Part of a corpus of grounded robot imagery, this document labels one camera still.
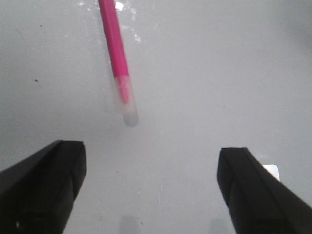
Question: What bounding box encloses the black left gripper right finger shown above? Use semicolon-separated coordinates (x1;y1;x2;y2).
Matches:
216;148;312;234

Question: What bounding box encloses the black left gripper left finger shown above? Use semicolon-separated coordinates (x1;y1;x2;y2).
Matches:
0;140;86;234

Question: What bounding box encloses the pink marker pen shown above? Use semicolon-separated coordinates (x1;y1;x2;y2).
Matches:
98;0;138;127

